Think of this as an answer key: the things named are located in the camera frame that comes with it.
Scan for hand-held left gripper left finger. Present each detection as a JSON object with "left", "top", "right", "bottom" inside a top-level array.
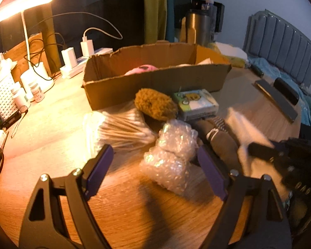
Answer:
[{"left": 19, "top": 144, "right": 115, "bottom": 249}]

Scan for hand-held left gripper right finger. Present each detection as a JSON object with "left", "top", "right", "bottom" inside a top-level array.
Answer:
[{"left": 197, "top": 146, "right": 292, "bottom": 249}]

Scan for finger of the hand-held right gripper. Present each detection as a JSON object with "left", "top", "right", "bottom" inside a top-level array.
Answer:
[{"left": 248, "top": 142, "right": 278, "bottom": 162}]

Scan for cardboard box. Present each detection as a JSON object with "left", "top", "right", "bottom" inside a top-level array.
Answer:
[{"left": 81, "top": 43, "right": 233, "bottom": 111}]

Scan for bag of cotton swabs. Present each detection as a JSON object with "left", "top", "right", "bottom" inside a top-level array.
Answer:
[{"left": 82, "top": 108, "right": 158, "bottom": 154}]

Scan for bubble wrap bundle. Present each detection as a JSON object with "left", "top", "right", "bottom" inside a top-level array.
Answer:
[{"left": 139, "top": 119, "right": 199, "bottom": 197}]

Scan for striped sock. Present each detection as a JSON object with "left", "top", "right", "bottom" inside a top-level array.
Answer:
[{"left": 210, "top": 117, "right": 227, "bottom": 133}]

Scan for black smartphone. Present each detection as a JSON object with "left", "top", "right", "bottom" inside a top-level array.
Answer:
[{"left": 253, "top": 79, "right": 298, "bottom": 123}]

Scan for black glasses case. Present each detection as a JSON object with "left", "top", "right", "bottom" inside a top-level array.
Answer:
[{"left": 273, "top": 77, "right": 300, "bottom": 106}]

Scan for green tissue pack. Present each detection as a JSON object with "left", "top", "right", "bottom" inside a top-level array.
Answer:
[{"left": 171, "top": 88, "right": 220, "bottom": 121}]

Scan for black remote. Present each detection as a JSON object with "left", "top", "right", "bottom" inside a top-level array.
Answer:
[{"left": 249, "top": 64, "right": 264, "bottom": 78}]

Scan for teal blanket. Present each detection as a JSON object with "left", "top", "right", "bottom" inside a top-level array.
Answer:
[{"left": 247, "top": 56, "right": 311, "bottom": 137}]

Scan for brown fluffy sponge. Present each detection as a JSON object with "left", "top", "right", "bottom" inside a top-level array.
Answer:
[{"left": 134, "top": 88, "right": 178, "bottom": 121}]

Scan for white and yellow towels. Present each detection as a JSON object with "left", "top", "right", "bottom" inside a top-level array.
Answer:
[{"left": 210, "top": 41, "right": 250, "bottom": 68}]

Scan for small white bottle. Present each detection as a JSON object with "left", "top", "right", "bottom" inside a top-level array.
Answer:
[{"left": 28, "top": 82, "right": 45, "bottom": 103}]

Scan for black flat device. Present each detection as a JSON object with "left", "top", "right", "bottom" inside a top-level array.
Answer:
[{"left": 1, "top": 110, "right": 23, "bottom": 129}]

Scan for small white box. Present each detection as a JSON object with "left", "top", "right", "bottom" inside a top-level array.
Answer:
[{"left": 0, "top": 129, "right": 9, "bottom": 147}]

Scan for white pill bottle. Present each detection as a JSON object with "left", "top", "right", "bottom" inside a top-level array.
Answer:
[{"left": 11, "top": 86, "right": 31, "bottom": 110}]

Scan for grey padded headboard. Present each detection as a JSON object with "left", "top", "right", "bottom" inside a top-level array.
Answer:
[{"left": 242, "top": 9, "right": 311, "bottom": 90}]

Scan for pink plush toy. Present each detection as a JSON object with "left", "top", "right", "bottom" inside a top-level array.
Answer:
[{"left": 124, "top": 64, "right": 158, "bottom": 76}]

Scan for white charger block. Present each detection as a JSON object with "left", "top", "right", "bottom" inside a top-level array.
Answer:
[{"left": 61, "top": 47, "right": 77, "bottom": 69}]

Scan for white perforated basket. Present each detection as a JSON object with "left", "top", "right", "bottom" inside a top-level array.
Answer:
[{"left": 0, "top": 72, "right": 18, "bottom": 121}]

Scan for steel thermos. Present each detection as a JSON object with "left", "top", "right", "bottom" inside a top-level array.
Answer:
[{"left": 185, "top": 9, "right": 214, "bottom": 46}]

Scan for brown cardboard carton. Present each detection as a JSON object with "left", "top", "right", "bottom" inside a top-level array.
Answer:
[{"left": 2, "top": 32, "right": 53, "bottom": 83}]

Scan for white power strip with chargers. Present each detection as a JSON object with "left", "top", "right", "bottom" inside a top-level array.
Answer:
[{"left": 27, "top": 12, "right": 123, "bottom": 81}]

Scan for clear plastic bottle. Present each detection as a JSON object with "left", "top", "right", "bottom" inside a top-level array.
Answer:
[{"left": 201, "top": 0, "right": 219, "bottom": 42}]

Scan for yellow-green curtain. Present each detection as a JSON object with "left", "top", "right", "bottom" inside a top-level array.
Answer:
[{"left": 142, "top": 0, "right": 176, "bottom": 44}]

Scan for white desk lamp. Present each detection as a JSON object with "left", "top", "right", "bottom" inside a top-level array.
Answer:
[{"left": 0, "top": 0, "right": 56, "bottom": 94}]

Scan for white charger with cable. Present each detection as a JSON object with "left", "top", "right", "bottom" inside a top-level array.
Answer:
[{"left": 80, "top": 27, "right": 123, "bottom": 57}]

